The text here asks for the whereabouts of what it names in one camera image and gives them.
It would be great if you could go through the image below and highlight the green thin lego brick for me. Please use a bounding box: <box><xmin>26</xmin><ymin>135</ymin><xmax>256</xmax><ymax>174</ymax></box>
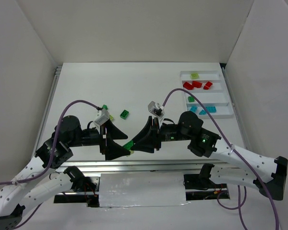
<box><xmin>123</xmin><ymin>140</ymin><xmax>133</xmax><ymax>150</ymax></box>

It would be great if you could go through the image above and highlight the dark green lego brick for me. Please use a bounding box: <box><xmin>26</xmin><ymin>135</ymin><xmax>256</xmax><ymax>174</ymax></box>
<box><xmin>120</xmin><ymin>110</ymin><xmax>129</xmax><ymax>120</ymax></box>

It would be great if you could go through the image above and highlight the blue rounded lego brick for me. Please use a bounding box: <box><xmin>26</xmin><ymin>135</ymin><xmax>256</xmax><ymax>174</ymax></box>
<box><xmin>189</xmin><ymin>106</ymin><xmax>198</xmax><ymax>113</ymax></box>

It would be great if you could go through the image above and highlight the small green square lego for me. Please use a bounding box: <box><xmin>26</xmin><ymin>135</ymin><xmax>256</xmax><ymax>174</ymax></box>
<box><xmin>188</xmin><ymin>96</ymin><xmax>195</xmax><ymax>103</ymax></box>

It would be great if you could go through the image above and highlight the blue long lego brick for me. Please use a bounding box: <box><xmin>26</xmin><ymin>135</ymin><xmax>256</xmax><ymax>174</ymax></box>
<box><xmin>206</xmin><ymin>106</ymin><xmax>217</xmax><ymax>113</ymax></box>

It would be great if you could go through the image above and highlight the red long lego brick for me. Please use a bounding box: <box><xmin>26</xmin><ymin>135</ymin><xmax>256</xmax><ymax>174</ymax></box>
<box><xmin>183</xmin><ymin>82</ymin><xmax>194</xmax><ymax>90</ymax></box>

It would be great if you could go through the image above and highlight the red curved lego brick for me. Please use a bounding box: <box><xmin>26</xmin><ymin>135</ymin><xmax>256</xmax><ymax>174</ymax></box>
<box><xmin>192</xmin><ymin>80</ymin><xmax>203</xmax><ymax>88</ymax></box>

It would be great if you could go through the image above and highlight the pale yellow sloped lego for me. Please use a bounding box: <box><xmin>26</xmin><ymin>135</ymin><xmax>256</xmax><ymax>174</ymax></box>
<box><xmin>190</xmin><ymin>73</ymin><xmax>199</xmax><ymax>80</ymax></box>

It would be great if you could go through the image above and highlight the red rounded lego brick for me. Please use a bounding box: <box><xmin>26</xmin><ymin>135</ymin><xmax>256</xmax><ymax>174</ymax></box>
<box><xmin>203</xmin><ymin>81</ymin><xmax>213</xmax><ymax>90</ymax></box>

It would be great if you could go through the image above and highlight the small teal lego brick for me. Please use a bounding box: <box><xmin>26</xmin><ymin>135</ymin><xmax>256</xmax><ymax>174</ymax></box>
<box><xmin>199</xmin><ymin>110</ymin><xmax>207</xmax><ymax>115</ymax></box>

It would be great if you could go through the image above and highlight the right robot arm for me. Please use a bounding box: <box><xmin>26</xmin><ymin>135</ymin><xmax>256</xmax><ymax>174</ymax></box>
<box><xmin>131</xmin><ymin>111</ymin><xmax>288</xmax><ymax>201</ymax></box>

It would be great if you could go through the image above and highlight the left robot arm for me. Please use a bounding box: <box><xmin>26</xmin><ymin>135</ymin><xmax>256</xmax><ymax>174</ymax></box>
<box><xmin>0</xmin><ymin>115</ymin><xmax>130</xmax><ymax>230</ymax></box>

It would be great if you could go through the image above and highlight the white taped cover panel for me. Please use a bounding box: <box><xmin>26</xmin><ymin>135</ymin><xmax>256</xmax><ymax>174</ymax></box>
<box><xmin>99</xmin><ymin>172</ymin><xmax>187</xmax><ymax>207</ymax></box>

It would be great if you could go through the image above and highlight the white compartment tray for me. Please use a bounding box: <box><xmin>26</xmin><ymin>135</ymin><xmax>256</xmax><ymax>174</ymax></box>
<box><xmin>180</xmin><ymin>70</ymin><xmax>234</xmax><ymax>118</ymax></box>

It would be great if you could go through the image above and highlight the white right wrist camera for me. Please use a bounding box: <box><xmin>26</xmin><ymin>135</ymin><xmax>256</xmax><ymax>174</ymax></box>
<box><xmin>148</xmin><ymin>101</ymin><xmax>165</xmax><ymax>123</ymax></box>

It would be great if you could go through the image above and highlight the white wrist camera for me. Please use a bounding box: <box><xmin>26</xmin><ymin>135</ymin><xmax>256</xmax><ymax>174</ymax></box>
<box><xmin>93</xmin><ymin>108</ymin><xmax>110</xmax><ymax>127</ymax></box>
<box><xmin>148</xmin><ymin>101</ymin><xmax>165</xmax><ymax>123</ymax></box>

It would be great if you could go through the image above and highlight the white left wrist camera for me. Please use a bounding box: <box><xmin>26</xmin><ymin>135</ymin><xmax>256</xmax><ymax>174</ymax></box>
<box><xmin>93</xmin><ymin>108</ymin><xmax>110</xmax><ymax>127</ymax></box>

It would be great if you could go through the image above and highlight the aluminium front rail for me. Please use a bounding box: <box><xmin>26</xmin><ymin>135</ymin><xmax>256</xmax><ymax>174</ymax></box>
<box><xmin>56</xmin><ymin>160</ymin><xmax>232</xmax><ymax>173</ymax></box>

